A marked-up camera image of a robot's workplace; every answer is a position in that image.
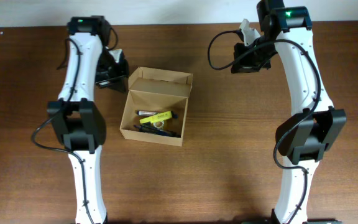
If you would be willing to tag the yellow tape roll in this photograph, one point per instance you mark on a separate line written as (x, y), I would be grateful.
(159, 124)

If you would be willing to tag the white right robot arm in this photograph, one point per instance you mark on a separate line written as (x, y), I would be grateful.
(314, 124)

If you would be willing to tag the brown cardboard box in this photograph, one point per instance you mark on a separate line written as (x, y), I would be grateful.
(157, 90)

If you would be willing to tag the blue ballpoint pen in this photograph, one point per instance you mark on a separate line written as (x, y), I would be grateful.
(145, 130)

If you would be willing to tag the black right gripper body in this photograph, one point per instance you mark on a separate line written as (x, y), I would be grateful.
(258, 58)

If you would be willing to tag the black whiteboard marker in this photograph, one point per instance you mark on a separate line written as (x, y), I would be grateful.
(146, 113)

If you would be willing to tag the blue whiteboard marker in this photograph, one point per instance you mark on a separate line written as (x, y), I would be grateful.
(174, 116)

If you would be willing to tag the yellow highlighter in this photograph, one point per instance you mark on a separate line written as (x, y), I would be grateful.
(157, 117)

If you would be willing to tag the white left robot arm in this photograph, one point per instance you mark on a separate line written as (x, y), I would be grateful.
(77, 122)

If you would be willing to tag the black permanent marker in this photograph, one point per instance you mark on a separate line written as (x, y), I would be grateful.
(163, 132)

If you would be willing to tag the black ballpoint pen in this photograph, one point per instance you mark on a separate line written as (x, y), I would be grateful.
(149, 126)

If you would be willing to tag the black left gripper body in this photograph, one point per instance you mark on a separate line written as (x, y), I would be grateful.
(110, 72)

